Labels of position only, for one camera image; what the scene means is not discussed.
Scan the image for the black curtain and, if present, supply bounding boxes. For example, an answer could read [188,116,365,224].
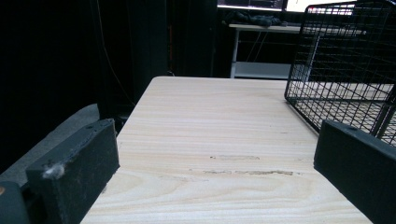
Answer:
[0,0,219,175]

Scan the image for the white desk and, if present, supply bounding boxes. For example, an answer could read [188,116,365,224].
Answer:
[228,23,367,80]

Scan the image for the black wire basket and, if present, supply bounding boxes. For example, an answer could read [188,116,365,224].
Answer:
[284,0,396,147]

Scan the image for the computer monitor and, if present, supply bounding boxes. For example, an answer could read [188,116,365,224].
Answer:
[217,0,285,12]
[285,0,358,16]

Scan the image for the dark cloth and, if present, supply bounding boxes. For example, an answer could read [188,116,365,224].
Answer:
[221,10,289,28]

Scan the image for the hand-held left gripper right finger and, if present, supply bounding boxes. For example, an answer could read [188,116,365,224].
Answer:
[313,119,396,224]

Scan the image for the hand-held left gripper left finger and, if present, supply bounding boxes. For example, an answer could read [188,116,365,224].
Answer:
[25,118,120,224]

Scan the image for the thin cable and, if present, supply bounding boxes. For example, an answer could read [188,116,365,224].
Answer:
[94,0,136,106]

